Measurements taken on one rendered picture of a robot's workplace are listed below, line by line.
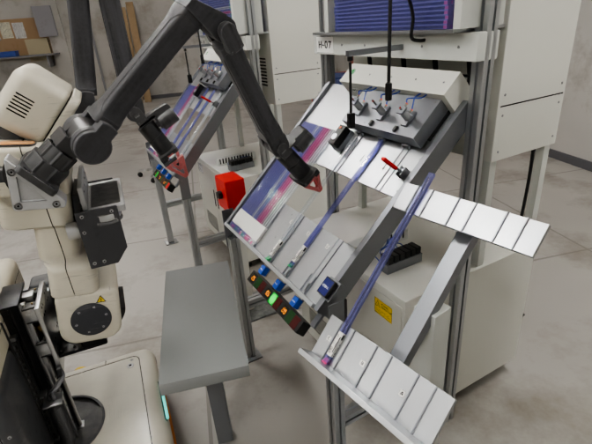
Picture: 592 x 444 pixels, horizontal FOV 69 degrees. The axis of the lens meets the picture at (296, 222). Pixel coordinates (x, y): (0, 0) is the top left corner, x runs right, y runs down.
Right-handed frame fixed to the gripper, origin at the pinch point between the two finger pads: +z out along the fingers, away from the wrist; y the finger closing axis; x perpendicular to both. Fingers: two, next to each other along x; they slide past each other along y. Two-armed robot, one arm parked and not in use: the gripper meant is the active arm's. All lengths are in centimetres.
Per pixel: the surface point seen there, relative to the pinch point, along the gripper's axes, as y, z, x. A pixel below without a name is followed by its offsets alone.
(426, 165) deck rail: -32.7, -0.7, -19.6
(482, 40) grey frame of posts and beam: -37, -17, -49
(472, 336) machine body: -34, 75, 4
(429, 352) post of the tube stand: -61, 8, 21
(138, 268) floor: 160, 45, 93
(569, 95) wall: 115, 249, -256
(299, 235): -5.2, 2.1, 16.2
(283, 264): -6.9, 2.8, 26.8
